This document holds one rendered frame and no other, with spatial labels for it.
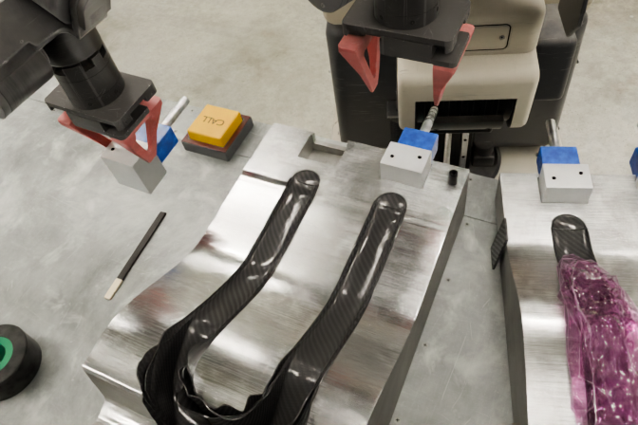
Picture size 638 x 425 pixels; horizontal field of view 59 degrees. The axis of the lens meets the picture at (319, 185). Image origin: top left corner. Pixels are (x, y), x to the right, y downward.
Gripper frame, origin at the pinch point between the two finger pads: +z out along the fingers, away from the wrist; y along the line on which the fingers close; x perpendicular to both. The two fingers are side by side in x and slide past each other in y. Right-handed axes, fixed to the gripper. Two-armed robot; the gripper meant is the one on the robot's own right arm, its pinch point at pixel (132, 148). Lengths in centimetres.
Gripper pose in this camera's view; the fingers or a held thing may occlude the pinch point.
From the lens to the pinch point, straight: 69.7
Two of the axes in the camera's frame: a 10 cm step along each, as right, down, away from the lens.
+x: 4.3, -7.5, 5.1
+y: 8.9, 2.7, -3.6
